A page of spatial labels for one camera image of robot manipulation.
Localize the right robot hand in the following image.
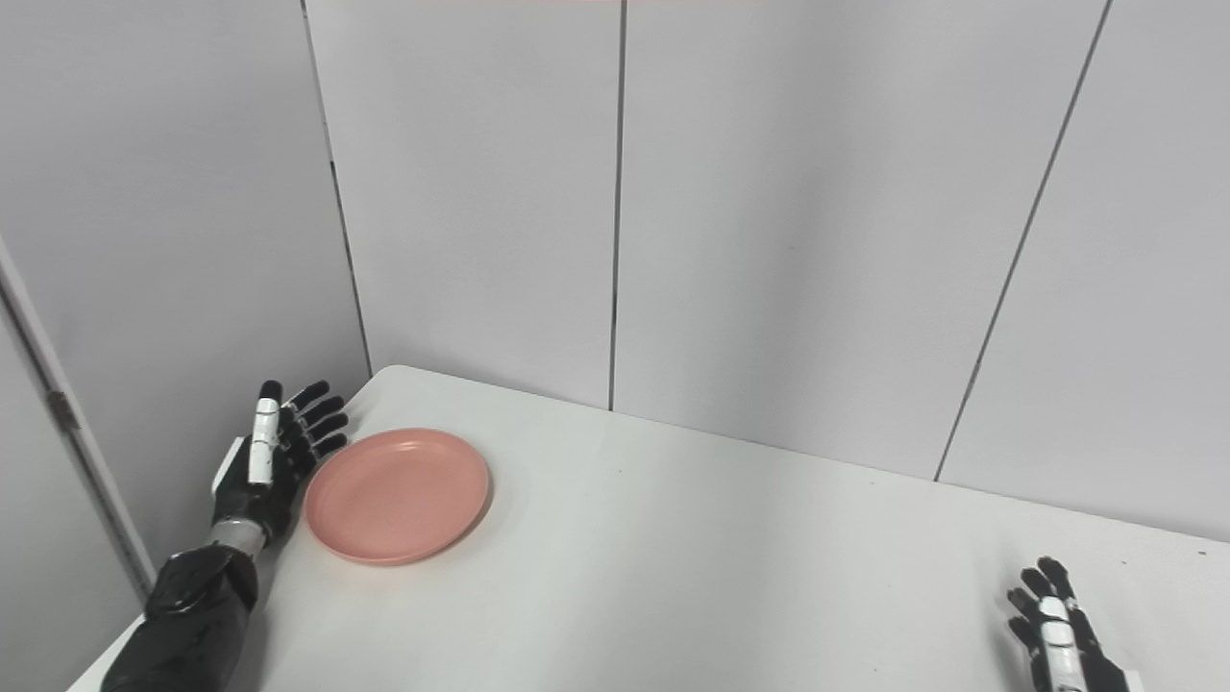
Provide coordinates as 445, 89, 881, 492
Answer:
1006, 556, 1144, 692

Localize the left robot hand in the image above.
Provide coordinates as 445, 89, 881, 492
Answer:
211, 381, 350, 545

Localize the pink plate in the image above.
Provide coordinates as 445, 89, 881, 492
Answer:
304, 429, 492, 566

